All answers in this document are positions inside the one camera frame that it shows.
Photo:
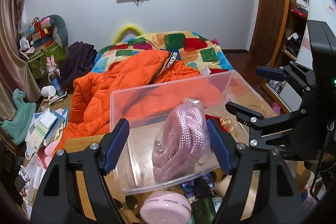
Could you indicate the pile of books and papers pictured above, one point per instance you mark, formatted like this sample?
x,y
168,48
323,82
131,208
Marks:
x,y
43,135

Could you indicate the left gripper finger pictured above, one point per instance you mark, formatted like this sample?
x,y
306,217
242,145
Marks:
x,y
285,130
294,73

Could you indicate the teal dinosaur plush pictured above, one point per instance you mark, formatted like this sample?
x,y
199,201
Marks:
x,y
16,129

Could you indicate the cluttered green storage box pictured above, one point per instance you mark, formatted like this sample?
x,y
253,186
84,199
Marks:
x,y
39,45

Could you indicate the white mug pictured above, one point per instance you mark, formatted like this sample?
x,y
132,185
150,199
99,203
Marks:
x,y
48,91

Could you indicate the cream paper roll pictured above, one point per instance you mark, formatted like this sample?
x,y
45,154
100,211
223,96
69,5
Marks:
x,y
222,186

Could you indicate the dark green glass bottle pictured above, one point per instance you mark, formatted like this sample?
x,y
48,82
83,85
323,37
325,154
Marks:
x,y
205,209

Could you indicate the pink bunny water bottle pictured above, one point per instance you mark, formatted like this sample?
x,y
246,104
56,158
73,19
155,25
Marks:
x,y
54,75

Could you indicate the blue tissue packet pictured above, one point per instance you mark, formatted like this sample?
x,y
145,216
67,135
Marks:
x,y
191,187

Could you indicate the colourful patchwork bed quilt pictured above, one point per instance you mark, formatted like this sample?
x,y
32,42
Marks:
x,y
193,49

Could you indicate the wooden wardrobe shelf unit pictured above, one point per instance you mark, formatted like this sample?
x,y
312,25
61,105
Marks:
x,y
279,31

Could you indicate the pink round lidded jar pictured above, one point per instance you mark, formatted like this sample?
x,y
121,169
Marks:
x,y
165,207

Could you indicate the pink brown curtain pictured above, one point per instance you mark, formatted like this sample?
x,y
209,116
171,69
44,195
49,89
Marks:
x,y
15,73

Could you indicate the grey round cushion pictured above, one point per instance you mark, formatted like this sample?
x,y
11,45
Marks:
x,y
60,33

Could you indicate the clear plastic storage bin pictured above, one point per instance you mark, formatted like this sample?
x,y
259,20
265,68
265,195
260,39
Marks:
x,y
171,147

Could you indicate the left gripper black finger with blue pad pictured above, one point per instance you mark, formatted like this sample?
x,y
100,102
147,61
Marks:
x,y
277,199
58,198

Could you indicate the yellow curved headboard cushion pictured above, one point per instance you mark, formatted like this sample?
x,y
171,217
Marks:
x,y
125,30

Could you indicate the dark purple cloth heap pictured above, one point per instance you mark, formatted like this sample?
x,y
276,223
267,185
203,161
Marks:
x,y
79,61

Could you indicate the orange down jacket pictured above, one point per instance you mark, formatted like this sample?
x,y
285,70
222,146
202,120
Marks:
x,y
147,83

